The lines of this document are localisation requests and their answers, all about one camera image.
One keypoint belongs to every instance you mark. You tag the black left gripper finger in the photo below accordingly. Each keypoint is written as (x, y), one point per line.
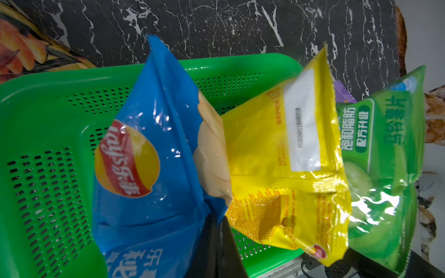
(217, 250)

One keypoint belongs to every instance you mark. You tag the blue Lays chips bag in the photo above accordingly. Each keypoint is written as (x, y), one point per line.
(161, 182)

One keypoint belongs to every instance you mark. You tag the yellow Lays chips bag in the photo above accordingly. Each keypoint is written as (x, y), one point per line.
(288, 176)

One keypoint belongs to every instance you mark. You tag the green cucumber chips bag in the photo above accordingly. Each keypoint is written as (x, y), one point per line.
(383, 142)

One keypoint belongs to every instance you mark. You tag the black Lays chips bag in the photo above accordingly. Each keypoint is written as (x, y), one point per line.
(26, 49)

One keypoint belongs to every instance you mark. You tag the green plastic basket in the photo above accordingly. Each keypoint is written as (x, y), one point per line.
(51, 123)

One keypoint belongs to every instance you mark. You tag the purple Krax snack bag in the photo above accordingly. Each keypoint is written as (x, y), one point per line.
(342, 93)

